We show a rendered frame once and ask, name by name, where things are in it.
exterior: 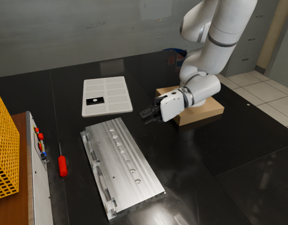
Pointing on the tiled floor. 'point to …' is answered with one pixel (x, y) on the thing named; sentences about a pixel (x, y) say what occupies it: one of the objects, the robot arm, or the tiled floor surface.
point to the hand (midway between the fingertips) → (146, 116)
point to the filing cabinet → (251, 39)
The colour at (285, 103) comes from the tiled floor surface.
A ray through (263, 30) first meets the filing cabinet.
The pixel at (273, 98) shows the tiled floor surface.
